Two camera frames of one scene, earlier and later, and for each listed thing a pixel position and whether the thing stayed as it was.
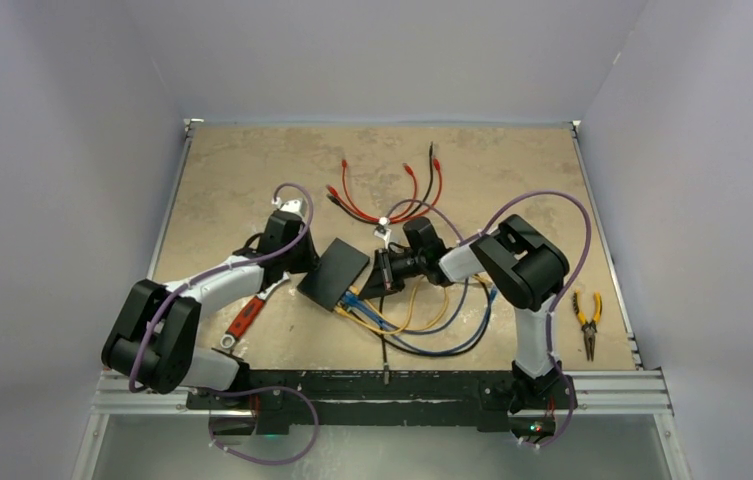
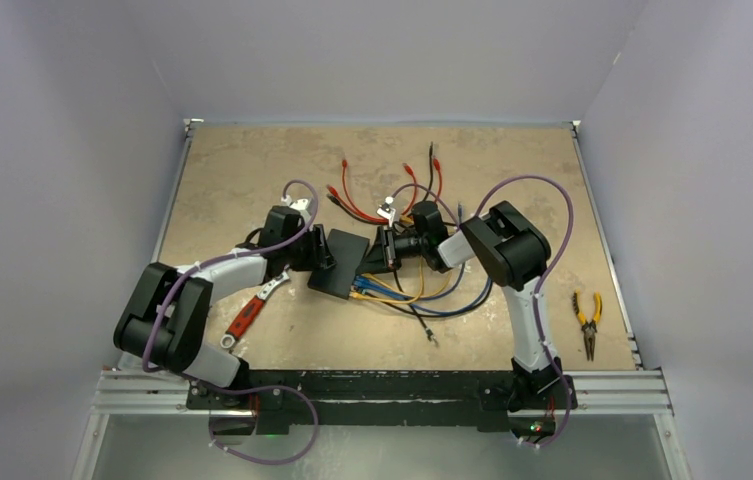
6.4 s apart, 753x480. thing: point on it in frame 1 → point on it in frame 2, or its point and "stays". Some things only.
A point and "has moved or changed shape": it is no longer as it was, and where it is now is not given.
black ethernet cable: (364, 217) stays
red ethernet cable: (335, 194) stays
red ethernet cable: (363, 214) stays
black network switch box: (332, 274) has moved or changed shape
